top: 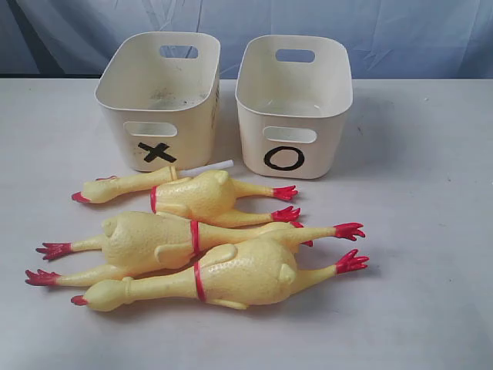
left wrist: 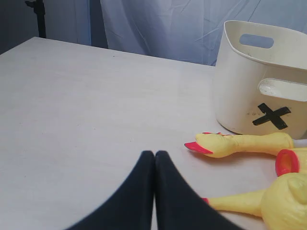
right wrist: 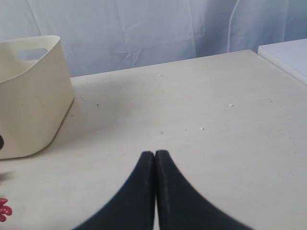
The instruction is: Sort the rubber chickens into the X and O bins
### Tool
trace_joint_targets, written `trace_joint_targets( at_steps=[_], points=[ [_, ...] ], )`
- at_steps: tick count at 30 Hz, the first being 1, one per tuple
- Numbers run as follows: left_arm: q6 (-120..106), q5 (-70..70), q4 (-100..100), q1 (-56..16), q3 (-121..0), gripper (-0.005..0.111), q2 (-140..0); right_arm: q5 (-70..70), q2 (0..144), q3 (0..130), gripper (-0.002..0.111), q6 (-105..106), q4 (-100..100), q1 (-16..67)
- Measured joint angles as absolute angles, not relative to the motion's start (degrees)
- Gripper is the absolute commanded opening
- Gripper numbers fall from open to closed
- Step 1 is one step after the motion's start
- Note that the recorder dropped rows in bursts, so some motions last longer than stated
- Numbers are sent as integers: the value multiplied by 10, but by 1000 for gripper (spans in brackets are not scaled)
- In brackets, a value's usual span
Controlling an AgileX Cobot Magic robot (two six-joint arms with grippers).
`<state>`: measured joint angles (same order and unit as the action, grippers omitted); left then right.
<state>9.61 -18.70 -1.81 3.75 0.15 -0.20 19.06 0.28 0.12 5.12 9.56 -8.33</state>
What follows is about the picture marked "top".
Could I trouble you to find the broken chicken head neck piece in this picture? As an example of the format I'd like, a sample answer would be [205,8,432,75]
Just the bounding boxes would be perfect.
[72,166,178,204]

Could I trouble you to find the white squeaker tube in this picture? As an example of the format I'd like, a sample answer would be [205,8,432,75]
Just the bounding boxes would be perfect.
[177,160,234,178]

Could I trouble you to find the cream bin marked O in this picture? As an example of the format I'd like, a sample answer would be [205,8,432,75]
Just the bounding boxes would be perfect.
[235,35,353,179]

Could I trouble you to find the cream bin marked X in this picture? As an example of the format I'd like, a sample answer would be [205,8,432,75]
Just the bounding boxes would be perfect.
[95,32,220,172]

